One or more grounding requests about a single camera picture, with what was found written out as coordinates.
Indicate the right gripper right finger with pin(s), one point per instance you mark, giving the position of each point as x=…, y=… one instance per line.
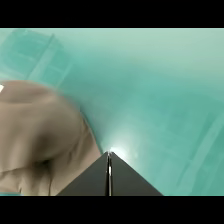
x=126, y=181

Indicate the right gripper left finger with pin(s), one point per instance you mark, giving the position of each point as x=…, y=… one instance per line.
x=93, y=181

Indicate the brown shirt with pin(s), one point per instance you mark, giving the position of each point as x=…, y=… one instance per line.
x=36, y=140

